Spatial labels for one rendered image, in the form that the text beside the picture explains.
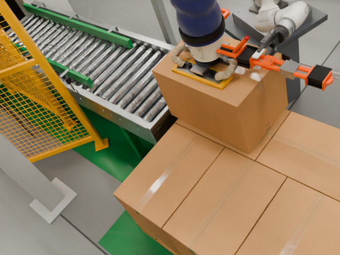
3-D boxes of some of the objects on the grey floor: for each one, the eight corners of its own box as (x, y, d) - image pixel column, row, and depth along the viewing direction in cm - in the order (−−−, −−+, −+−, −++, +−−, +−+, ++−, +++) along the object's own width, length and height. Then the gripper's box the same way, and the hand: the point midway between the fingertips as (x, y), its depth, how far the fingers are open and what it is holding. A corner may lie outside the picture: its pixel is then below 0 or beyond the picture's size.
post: (179, 81, 349) (143, -16, 275) (184, 76, 351) (149, -22, 277) (185, 83, 345) (150, -15, 271) (189, 78, 348) (156, -20, 273)
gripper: (287, 17, 177) (259, 50, 169) (289, 49, 191) (263, 80, 183) (272, 14, 181) (245, 45, 173) (275, 45, 195) (250, 75, 187)
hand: (258, 59), depth 179 cm, fingers closed on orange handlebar, 6 cm apart
